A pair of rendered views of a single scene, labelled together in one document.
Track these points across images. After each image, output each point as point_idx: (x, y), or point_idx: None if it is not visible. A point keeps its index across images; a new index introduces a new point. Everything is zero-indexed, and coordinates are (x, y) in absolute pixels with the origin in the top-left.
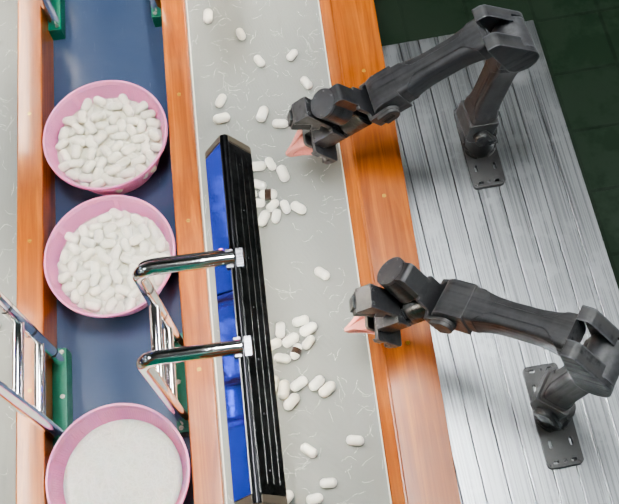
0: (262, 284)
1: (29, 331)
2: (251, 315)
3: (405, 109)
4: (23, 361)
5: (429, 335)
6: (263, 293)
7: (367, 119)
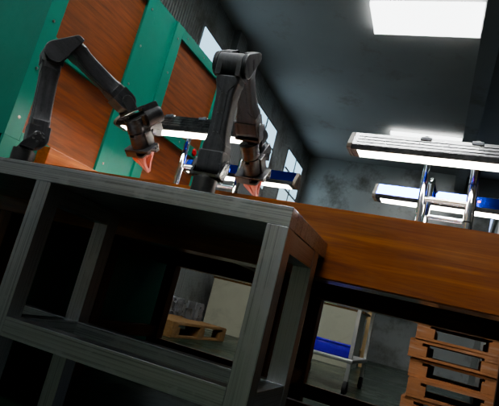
0: (189, 126)
1: None
2: (180, 118)
3: (234, 126)
4: (218, 184)
5: (114, 174)
6: (185, 126)
7: (243, 142)
